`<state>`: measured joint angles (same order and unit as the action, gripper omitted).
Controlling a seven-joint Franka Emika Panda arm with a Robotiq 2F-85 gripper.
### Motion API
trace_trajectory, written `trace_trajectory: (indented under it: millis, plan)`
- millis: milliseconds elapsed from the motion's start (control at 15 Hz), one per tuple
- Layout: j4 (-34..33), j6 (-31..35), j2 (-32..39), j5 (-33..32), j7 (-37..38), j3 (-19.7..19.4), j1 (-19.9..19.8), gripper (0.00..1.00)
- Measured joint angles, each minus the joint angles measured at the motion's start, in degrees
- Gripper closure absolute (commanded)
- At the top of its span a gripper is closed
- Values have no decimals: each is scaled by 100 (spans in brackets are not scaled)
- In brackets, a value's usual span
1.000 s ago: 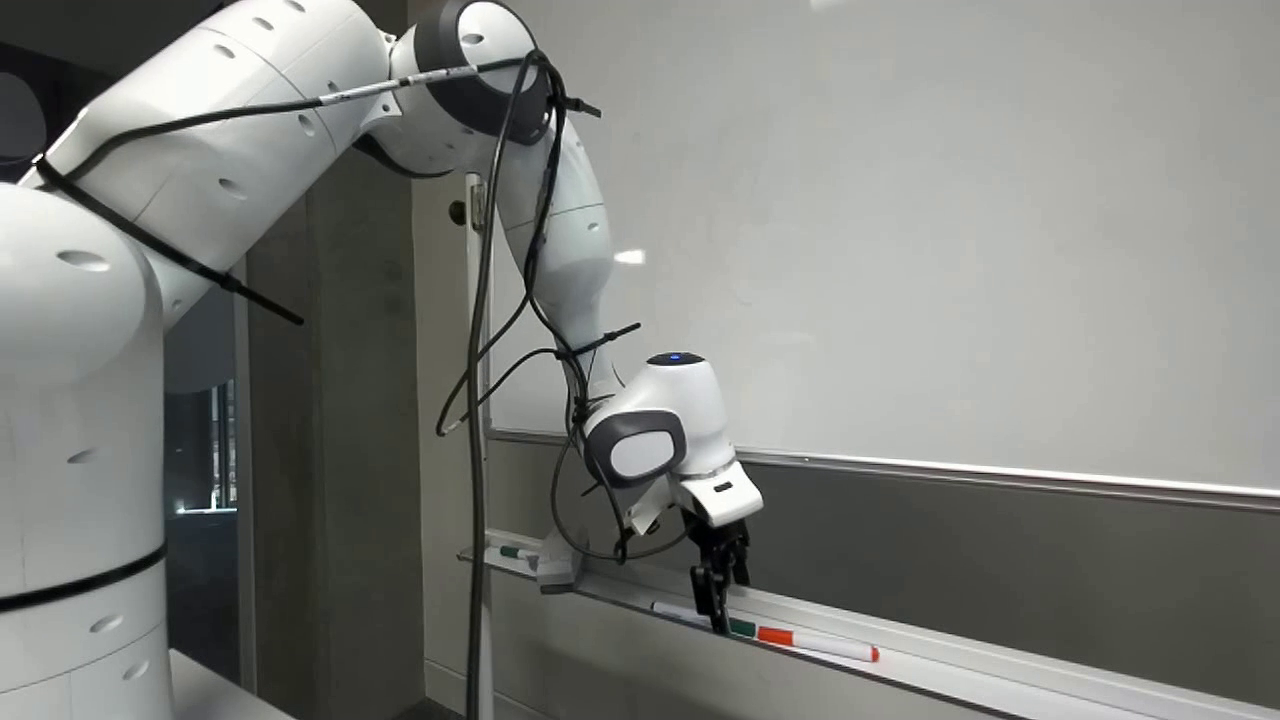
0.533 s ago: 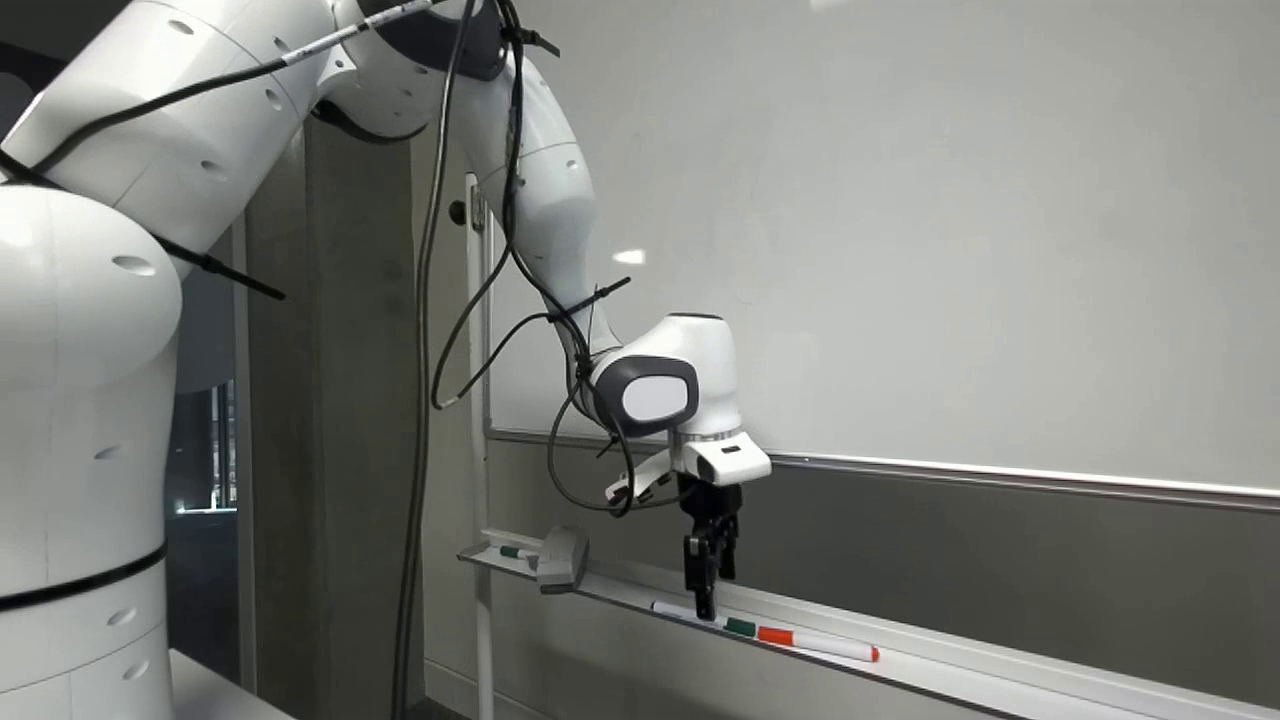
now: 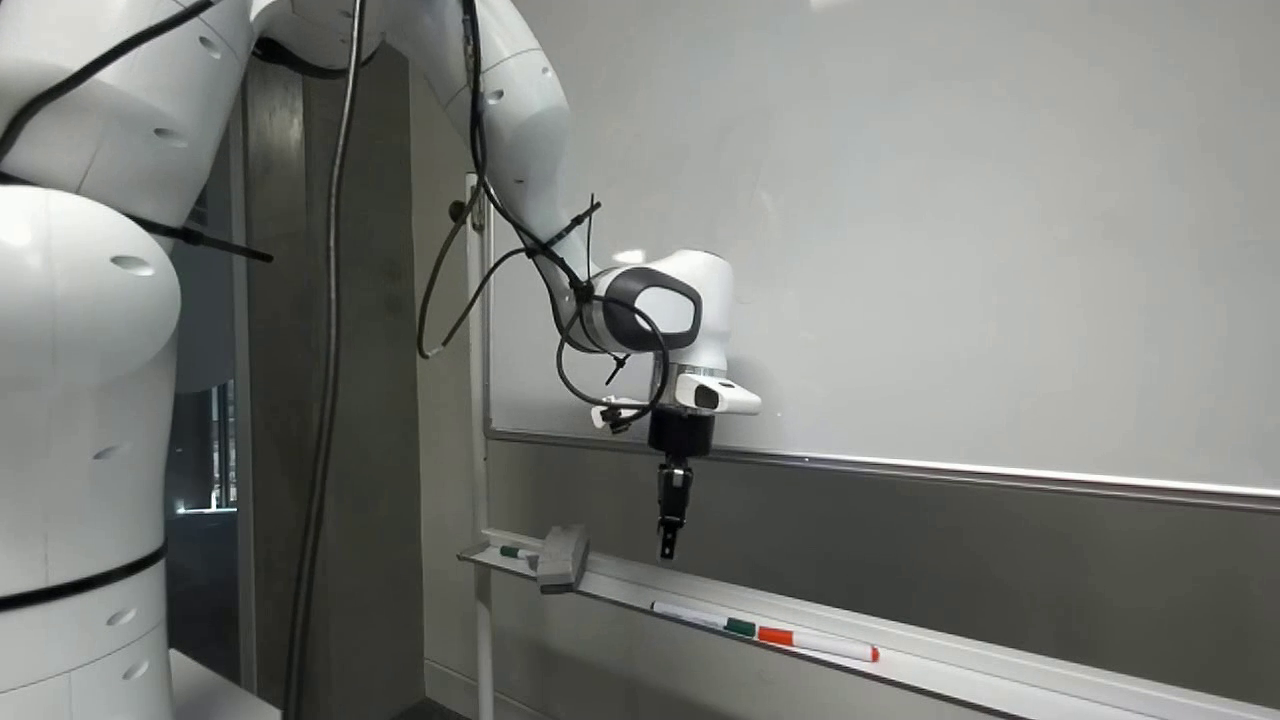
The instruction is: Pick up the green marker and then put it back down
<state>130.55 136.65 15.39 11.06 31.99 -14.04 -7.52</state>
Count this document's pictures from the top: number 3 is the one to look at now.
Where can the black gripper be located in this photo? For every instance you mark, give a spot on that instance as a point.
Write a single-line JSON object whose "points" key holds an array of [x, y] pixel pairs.
{"points": [[677, 433]]}

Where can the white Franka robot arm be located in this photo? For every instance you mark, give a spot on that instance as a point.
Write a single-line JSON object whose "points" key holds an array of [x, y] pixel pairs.
{"points": [[81, 400]]}

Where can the small dark marker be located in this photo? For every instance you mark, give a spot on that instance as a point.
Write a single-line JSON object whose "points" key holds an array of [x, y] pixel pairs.
{"points": [[517, 553]]}

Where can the red whiteboard marker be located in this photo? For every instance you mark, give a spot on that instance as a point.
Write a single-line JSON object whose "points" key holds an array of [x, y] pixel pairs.
{"points": [[777, 638]]}

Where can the white marker tray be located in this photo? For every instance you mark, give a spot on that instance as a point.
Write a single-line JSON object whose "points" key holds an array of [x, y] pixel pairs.
{"points": [[935, 665]]}

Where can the grey whiteboard eraser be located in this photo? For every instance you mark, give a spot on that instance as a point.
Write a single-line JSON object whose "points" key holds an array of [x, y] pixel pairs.
{"points": [[562, 553]]}

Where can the large whiteboard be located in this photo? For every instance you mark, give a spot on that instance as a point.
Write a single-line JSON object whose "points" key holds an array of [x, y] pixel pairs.
{"points": [[865, 224]]}

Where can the white whiteboard stand post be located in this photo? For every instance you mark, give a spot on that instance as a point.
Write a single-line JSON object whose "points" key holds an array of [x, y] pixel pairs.
{"points": [[481, 535]]}

